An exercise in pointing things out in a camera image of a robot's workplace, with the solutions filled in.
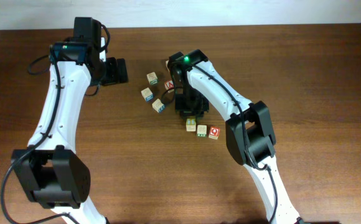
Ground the yellow letter block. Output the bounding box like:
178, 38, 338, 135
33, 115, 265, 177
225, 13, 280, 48
185, 118, 197, 132

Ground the green number block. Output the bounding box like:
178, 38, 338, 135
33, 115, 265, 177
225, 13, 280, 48
197, 124, 207, 138

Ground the wooden block blue bottom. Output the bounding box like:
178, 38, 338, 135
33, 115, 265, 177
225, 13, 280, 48
152, 99, 165, 113

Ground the red letter Q block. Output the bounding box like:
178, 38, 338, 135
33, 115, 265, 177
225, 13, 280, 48
209, 126, 220, 139

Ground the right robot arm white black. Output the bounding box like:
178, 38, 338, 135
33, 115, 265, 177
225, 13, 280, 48
166, 50, 304, 224

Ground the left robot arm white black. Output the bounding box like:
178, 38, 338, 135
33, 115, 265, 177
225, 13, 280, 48
8, 17, 128, 223

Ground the red letter A block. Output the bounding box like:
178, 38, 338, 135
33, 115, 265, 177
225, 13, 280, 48
164, 80, 174, 93

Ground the wooden block green side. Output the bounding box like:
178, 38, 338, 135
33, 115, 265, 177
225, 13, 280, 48
146, 72, 158, 85

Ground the wooden block blue side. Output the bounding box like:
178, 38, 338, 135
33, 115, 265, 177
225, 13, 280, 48
141, 88, 154, 101

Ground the wooden block red top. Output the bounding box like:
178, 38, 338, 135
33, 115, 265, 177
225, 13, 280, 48
166, 60, 170, 72

